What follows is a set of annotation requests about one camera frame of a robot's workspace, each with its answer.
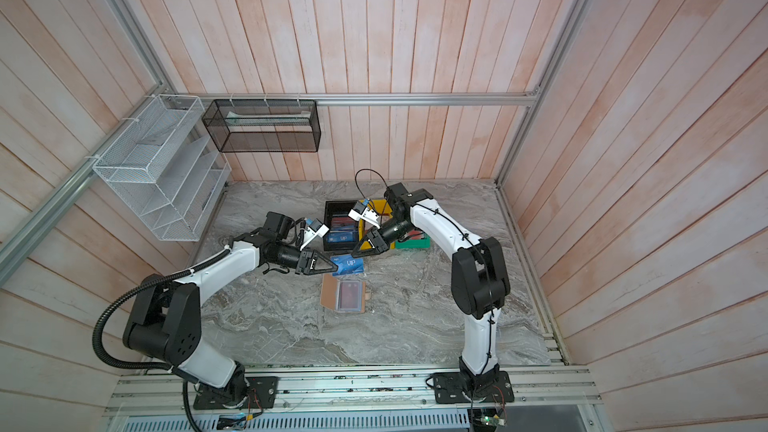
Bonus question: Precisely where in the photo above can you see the red credit card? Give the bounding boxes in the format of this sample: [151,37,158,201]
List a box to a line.
[335,280,365,313]

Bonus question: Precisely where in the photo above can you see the black wire mesh basket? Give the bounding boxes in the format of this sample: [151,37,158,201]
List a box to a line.
[202,98,322,153]

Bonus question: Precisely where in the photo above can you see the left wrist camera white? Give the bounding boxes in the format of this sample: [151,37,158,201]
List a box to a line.
[299,218,329,250]

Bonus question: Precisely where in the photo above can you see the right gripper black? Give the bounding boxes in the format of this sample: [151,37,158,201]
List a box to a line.
[352,219,414,257]

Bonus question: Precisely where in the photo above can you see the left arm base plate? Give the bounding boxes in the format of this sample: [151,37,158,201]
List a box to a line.
[193,375,279,410]

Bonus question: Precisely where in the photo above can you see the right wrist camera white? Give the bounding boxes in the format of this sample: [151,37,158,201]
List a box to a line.
[348,199,381,229]

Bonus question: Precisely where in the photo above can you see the white wire mesh shelf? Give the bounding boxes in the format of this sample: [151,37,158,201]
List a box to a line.
[94,95,231,242]

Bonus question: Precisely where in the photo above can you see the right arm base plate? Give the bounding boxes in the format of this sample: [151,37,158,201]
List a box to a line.
[425,369,515,405]

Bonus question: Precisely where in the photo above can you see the yellow plastic bin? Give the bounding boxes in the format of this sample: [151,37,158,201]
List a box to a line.
[358,199,392,251]

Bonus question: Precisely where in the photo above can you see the black corrugated cable hose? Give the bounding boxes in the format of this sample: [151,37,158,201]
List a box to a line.
[91,248,232,432]

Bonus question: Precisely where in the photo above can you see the green plastic bin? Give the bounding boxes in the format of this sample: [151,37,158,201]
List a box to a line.
[388,198,431,249]

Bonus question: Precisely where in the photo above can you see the cards in black bin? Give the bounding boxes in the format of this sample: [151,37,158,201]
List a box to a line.
[327,213,358,244]

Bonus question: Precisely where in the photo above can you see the blue credit card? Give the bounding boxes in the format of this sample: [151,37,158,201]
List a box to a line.
[331,254,364,276]

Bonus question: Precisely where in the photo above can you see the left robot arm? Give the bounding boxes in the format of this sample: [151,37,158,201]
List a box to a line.
[123,212,337,390]

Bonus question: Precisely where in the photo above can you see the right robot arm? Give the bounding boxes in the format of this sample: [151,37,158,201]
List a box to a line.
[349,183,511,388]

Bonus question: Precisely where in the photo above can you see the black plastic bin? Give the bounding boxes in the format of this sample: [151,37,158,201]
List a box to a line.
[323,200,360,253]

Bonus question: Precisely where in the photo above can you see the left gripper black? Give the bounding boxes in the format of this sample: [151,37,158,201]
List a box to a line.
[269,241,338,276]

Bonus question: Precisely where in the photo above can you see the aluminium mounting rail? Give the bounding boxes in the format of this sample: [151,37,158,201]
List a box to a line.
[104,365,602,416]

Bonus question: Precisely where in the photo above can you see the tan leather card holder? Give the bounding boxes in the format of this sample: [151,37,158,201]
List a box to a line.
[320,275,366,313]

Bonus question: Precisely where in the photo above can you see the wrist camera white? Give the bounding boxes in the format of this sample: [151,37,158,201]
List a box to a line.
[348,199,381,229]
[299,218,329,250]

